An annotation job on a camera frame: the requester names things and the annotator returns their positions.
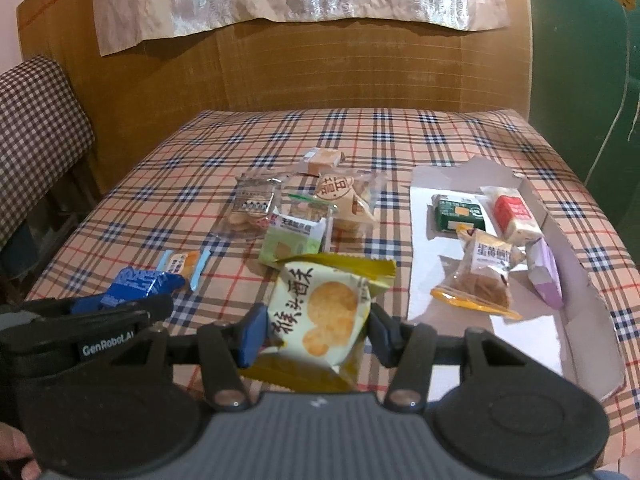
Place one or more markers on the dark green snack packet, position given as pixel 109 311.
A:
pixel 457 215

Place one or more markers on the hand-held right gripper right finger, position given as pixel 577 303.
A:
pixel 382 337

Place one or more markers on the clear orange-edged cake packet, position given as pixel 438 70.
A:
pixel 480 270

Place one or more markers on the person's left hand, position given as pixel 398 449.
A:
pixel 15 447

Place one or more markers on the checkered chair cushion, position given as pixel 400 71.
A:
pixel 40 135

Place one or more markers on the clear small biscuit packet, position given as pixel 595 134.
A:
pixel 252 205

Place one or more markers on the green board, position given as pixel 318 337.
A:
pixel 575 60

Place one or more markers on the clear round-label pastry packet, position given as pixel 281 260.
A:
pixel 347 200

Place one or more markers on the light green cracker packet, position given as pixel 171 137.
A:
pixel 295 240

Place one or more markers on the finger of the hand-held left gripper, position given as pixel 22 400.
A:
pixel 145 306
pixel 87 305

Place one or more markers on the yellow rice cracker packet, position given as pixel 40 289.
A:
pixel 320 305

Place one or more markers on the plaid tablecloth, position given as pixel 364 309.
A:
pixel 350 130

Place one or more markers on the white cardboard box tray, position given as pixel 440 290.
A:
pixel 525 350

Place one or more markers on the orange biscuit packet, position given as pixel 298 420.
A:
pixel 320 159

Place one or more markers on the light blue snack packet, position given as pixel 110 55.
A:
pixel 182 264

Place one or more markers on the purple snack packet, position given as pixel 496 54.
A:
pixel 545 272

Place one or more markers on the brown wooden board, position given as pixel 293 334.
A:
pixel 350 70

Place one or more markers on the red and white snack packet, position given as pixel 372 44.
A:
pixel 515 215

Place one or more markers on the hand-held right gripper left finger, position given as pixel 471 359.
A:
pixel 250 337

